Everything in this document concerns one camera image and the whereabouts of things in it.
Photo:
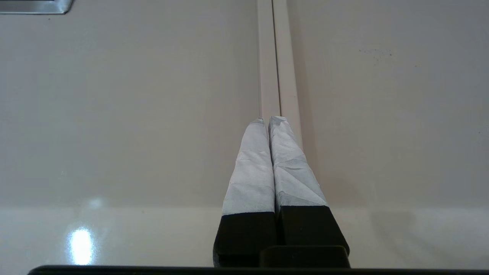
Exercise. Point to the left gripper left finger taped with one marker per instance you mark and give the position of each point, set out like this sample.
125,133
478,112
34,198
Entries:
248,183

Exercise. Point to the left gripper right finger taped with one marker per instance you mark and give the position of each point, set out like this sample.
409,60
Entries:
298,191

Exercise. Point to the beige counter divider strip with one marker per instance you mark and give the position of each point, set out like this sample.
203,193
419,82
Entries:
267,57

